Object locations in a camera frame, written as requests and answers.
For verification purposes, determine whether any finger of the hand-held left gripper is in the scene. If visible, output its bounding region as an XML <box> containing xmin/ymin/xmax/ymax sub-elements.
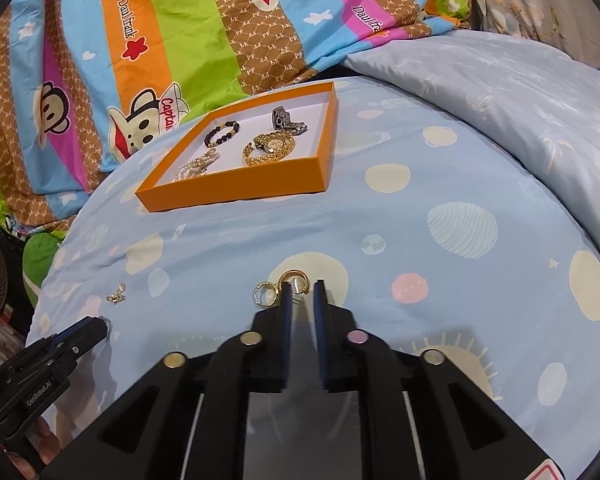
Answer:
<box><xmin>27</xmin><ymin>320</ymin><xmax>88</xmax><ymax>356</ymax></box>
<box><xmin>55</xmin><ymin>316</ymin><xmax>109</xmax><ymax>361</ymax></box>

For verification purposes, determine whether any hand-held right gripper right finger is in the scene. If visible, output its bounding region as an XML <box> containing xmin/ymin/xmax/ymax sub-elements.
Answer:
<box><xmin>312</xmin><ymin>280</ymin><xmax>566</xmax><ymax>480</ymax></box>

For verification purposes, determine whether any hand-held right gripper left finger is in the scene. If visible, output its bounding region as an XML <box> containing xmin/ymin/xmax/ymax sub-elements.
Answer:
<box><xmin>40</xmin><ymin>281</ymin><xmax>293</xmax><ymax>480</ymax></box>

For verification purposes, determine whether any thin gold hoop earring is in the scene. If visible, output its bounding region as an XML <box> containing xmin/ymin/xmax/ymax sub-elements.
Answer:
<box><xmin>253</xmin><ymin>282</ymin><xmax>280</xmax><ymax>309</ymax></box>

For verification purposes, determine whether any wide gold hoop earring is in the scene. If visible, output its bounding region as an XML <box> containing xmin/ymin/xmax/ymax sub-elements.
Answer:
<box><xmin>277</xmin><ymin>268</ymin><xmax>312</xmax><ymax>299</ymax></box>

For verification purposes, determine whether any orange shallow box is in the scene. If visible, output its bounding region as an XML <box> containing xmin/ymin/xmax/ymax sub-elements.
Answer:
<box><xmin>135</xmin><ymin>80</ymin><xmax>339</xmax><ymax>213</ymax></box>

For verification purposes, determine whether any gold chain bangle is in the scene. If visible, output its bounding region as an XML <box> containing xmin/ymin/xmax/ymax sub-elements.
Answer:
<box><xmin>242</xmin><ymin>141</ymin><xmax>295</xmax><ymax>167</ymax></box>

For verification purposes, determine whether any pearl bracelet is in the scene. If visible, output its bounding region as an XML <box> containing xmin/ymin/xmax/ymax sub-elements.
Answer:
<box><xmin>173</xmin><ymin>149</ymin><xmax>220</xmax><ymax>184</ymax></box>

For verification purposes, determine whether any gold watch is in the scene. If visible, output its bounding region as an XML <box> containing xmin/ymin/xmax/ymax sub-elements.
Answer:
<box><xmin>252</xmin><ymin>130</ymin><xmax>297</xmax><ymax>158</ymax></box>

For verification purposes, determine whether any black bead bracelet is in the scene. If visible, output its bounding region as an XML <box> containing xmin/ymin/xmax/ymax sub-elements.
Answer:
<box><xmin>203</xmin><ymin>120</ymin><xmax>241</xmax><ymax>150</ymax></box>

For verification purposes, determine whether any silver watch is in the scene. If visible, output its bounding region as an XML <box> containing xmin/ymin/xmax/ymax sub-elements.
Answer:
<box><xmin>271</xmin><ymin>106</ymin><xmax>309</xmax><ymax>135</ymax></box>

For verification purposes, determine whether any person's left hand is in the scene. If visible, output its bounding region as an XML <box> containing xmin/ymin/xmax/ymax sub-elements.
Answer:
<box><xmin>22</xmin><ymin>417</ymin><xmax>64</xmax><ymax>472</ymax></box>

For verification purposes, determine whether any green cloth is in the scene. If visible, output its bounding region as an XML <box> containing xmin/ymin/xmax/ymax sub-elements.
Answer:
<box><xmin>22</xmin><ymin>232</ymin><xmax>64</xmax><ymax>307</ymax></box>

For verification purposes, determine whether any pale blue quilt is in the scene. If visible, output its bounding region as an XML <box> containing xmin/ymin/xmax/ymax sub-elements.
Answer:
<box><xmin>342</xmin><ymin>30</ymin><xmax>600</xmax><ymax>243</ymax></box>

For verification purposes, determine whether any colourful striped monkey blanket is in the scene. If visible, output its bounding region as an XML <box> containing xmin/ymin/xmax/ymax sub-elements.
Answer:
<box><xmin>0</xmin><ymin>0</ymin><xmax>477</xmax><ymax>241</ymax></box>

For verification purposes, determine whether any grey floral cloth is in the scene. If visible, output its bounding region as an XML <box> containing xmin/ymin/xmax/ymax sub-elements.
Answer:
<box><xmin>469</xmin><ymin>0</ymin><xmax>600</xmax><ymax>75</ymax></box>

